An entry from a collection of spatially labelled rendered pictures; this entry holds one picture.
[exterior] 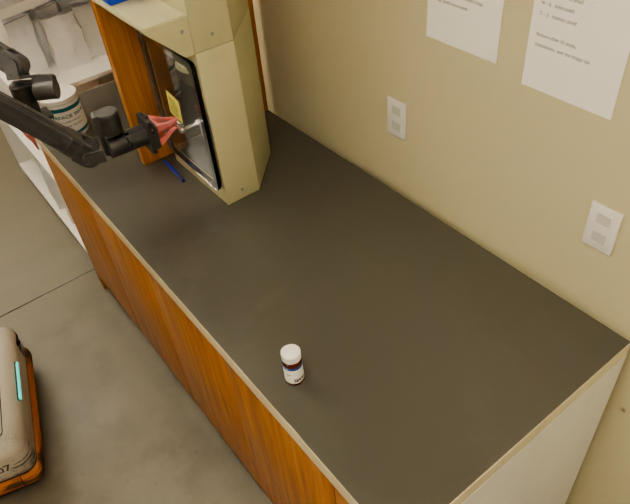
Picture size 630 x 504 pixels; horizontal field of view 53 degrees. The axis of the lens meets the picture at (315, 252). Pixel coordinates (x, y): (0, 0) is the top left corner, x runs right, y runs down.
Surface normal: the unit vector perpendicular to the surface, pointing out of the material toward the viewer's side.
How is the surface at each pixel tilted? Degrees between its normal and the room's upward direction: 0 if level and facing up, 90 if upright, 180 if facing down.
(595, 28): 90
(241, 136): 90
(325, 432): 0
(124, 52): 90
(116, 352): 0
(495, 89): 90
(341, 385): 1
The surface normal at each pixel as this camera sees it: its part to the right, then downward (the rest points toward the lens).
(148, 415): -0.07, -0.73
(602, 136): -0.79, 0.46
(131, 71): 0.61, 0.50
